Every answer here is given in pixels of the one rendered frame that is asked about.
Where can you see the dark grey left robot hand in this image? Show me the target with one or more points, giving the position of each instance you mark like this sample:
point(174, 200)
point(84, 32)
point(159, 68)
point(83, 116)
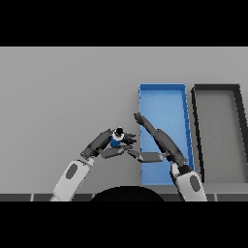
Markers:
point(98, 143)

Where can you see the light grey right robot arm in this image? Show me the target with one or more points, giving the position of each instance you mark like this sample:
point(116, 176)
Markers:
point(190, 183)

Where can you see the dark grey bin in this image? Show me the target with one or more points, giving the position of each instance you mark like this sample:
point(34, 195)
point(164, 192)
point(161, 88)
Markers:
point(219, 135)

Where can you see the blue bin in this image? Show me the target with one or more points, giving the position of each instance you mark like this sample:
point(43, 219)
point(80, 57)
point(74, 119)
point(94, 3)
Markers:
point(164, 129)

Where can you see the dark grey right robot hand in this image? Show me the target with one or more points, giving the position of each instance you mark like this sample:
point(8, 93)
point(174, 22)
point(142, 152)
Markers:
point(164, 142)

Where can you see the flat black rounded shape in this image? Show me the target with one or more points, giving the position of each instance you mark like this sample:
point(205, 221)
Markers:
point(126, 194)

